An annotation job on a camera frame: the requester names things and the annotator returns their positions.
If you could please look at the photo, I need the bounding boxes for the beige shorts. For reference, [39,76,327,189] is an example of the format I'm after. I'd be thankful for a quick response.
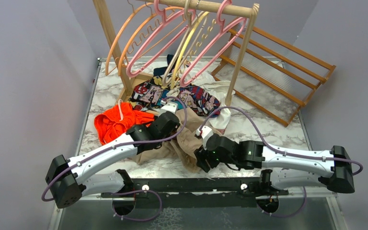
[131,108,204,173]

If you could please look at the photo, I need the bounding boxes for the orange mesh shorts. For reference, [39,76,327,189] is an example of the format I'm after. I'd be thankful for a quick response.
[94,101,155,145]

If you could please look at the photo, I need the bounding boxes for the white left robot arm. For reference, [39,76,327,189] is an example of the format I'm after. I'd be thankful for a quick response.
[42,112,180,209]

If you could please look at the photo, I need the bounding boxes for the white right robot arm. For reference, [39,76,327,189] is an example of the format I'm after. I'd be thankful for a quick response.
[194,134,355,195]

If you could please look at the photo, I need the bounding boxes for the comic print shorts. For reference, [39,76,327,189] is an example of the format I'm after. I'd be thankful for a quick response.
[129,76,220,116]

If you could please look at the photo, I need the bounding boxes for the beige hanger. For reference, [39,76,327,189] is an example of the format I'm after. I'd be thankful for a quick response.
[162,0,196,87]

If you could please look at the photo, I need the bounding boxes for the outer orange hanger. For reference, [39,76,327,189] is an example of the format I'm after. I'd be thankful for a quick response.
[105,1,147,76]

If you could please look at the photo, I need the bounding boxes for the orange hanger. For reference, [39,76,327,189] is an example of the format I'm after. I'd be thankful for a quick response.
[105,1,147,76]
[122,0,188,78]

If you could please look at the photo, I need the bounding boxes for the yellow hanger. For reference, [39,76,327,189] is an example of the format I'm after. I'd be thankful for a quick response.
[170,11,209,90]

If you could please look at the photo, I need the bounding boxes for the left pink hanger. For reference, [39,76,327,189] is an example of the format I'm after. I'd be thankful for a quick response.
[125,0,196,79]

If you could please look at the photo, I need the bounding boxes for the pink hanger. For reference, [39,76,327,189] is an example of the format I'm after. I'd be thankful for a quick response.
[125,0,196,79]
[179,0,247,88]

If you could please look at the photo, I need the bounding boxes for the cream notched hanger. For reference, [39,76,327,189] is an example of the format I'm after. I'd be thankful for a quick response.
[183,11,216,68]

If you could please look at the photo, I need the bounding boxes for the inner orange hanger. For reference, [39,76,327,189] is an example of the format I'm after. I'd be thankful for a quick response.
[122,0,188,78]

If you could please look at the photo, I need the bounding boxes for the right pink hanger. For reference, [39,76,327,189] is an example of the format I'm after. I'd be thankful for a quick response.
[179,0,247,88]

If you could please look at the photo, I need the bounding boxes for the dark navy garment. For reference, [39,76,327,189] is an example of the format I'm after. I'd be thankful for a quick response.
[153,54,191,80]

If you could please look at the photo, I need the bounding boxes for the white garment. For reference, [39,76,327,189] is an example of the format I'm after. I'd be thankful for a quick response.
[190,72,231,132]

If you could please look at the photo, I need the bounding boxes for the orange wooden slatted shelf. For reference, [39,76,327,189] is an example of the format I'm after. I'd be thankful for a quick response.
[210,26,337,127]

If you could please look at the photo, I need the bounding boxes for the wooden clothes rack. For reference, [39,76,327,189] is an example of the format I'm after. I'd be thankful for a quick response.
[93,0,260,104]

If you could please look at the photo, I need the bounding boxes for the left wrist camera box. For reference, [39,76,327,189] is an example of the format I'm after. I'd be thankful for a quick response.
[159,102,178,115]

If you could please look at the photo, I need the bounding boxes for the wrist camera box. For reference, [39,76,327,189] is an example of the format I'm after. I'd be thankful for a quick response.
[159,102,178,115]
[195,126,214,150]

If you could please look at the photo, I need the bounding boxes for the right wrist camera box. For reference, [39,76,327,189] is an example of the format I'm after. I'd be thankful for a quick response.
[195,126,214,150]

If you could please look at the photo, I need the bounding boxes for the black mounting rail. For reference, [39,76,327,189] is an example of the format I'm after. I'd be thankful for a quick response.
[101,170,289,216]

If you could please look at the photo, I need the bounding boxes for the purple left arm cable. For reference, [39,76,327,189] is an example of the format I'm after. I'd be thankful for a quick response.
[41,96,188,203]

